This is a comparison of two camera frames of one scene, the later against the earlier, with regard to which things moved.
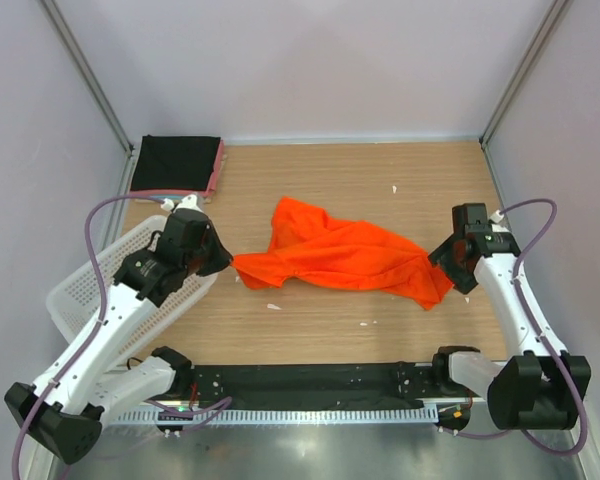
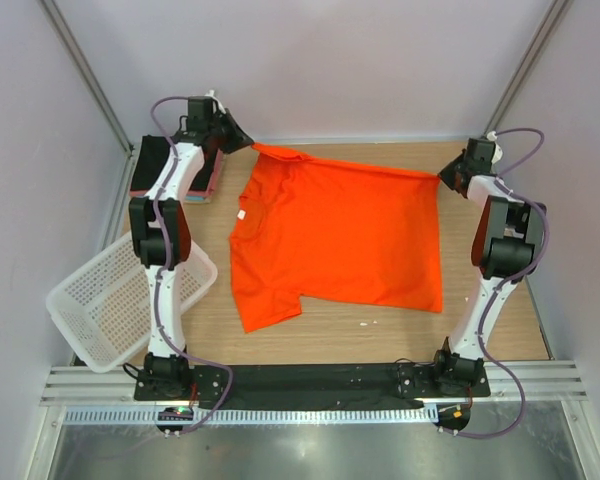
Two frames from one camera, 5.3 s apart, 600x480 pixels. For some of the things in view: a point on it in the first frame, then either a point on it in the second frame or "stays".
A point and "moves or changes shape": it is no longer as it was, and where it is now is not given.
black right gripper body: (446, 256) to (449, 173)
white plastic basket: (70, 302) stays
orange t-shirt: (327, 254) moves or changes shape
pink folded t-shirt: (217, 166) stays
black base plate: (315, 386) stays
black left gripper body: (191, 259) to (216, 128)
